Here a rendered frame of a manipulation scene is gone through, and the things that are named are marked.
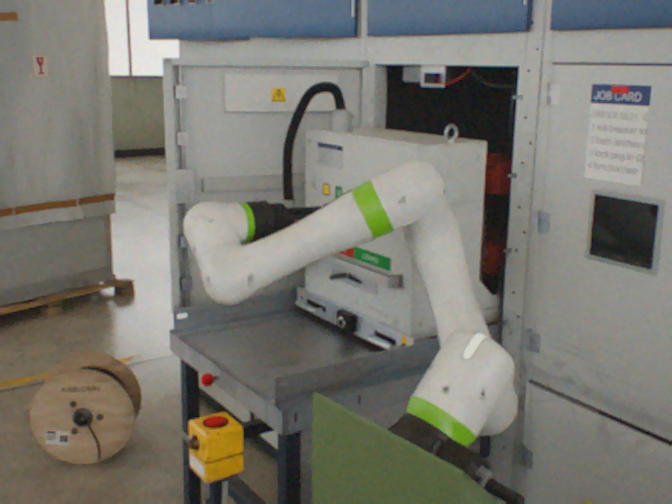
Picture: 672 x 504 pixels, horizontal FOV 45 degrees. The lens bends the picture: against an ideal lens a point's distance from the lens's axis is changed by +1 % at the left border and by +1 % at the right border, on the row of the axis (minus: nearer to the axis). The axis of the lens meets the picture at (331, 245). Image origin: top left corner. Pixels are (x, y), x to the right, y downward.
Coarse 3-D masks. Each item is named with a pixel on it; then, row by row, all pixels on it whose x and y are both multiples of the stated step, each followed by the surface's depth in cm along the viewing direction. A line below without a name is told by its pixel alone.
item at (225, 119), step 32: (192, 64) 223; (224, 64) 226; (256, 64) 230; (288, 64) 233; (320, 64) 237; (352, 64) 241; (192, 96) 228; (224, 96) 229; (256, 96) 232; (288, 96) 235; (320, 96) 239; (352, 96) 246; (192, 128) 229; (224, 128) 233; (256, 128) 237; (320, 128) 244; (192, 160) 231; (224, 160) 235; (256, 160) 239; (192, 192) 231; (224, 192) 237; (256, 192) 241; (192, 256) 238; (192, 288) 237; (288, 288) 252
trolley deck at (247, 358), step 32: (288, 320) 230; (320, 320) 231; (192, 352) 208; (224, 352) 205; (256, 352) 205; (288, 352) 205; (320, 352) 205; (352, 352) 206; (224, 384) 194; (256, 384) 185; (288, 384) 185; (384, 384) 185; (416, 384) 191; (288, 416) 171
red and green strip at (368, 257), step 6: (342, 252) 216; (348, 252) 214; (354, 252) 211; (360, 252) 209; (366, 252) 207; (372, 252) 205; (360, 258) 209; (366, 258) 207; (372, 258) 205; (378, 258) 203; (384, 258) 201; (390, 258) 199; (372, 264) 205; (378, 264) 203; (384, 264) 201; (390, 264) 199; (390, 270) 199
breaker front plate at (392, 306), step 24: (312, 144) 222; (336, 144) 213; (360, 144) 204; (384, 144) 195; (312, 168) 224; (336, 168) 214; (360, 168) 205; (384, 168) 196; (312, 192) 225; (384, 240) 200; (312, 264) 230; (360, 264) 210; (408, 264) 193; (312, 288) 231; (336, 288) 221; (360, 288) 210; (384, 288) 202; (408, 288) 194; (360, 312) 212; (384, 312) 203; (408, 312) 195
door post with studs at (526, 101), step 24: (528, 48) 190; (528, 72) 191; (528, 96) 192; (528, 120) 193; (528, 144) 194; (528, 168) 195; (528, 192) 195; (528, 216) 196; (504, 288) 206; (504, 312) 208; (504, 336) 209; (504, 432) 212; (504, 456) 213; (504, 480) 214
